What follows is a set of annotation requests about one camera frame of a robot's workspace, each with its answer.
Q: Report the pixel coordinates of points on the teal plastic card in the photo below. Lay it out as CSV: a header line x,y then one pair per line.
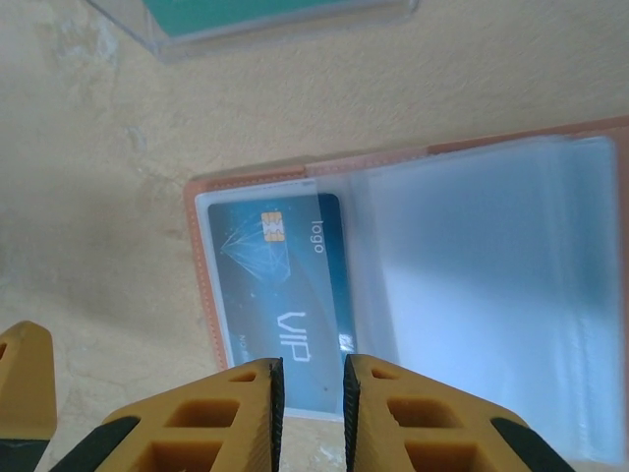
x,y
245,15

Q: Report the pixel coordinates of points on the blue VIP card diamond print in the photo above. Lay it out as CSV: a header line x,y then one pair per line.
x,y
275,275

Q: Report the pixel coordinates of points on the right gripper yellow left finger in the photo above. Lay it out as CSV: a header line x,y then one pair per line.
x,y
196,442

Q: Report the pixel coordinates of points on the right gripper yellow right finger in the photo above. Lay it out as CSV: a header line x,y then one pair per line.
x,y
432,442

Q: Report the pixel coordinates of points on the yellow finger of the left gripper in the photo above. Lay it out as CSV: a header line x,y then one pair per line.
x,y
27,378

